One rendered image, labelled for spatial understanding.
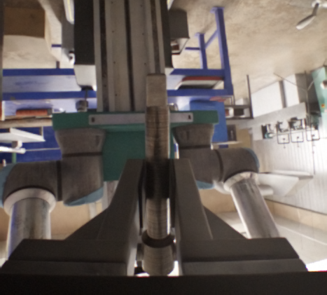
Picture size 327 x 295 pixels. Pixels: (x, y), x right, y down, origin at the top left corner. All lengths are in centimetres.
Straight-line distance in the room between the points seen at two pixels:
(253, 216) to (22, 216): 75
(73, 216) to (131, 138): 647
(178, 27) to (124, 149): 156
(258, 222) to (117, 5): 119
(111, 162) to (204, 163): 39
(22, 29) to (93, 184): 176
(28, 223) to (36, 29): 185
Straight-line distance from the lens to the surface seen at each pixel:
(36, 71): 200
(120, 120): 86
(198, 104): 218
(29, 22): 239
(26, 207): 79
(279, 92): 530
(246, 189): 96
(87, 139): 84
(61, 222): 749
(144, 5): 135
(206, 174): 96
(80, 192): 86
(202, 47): 275
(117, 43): 124
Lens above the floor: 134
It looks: 6 degrees down
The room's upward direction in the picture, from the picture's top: 176 degrees clockwise
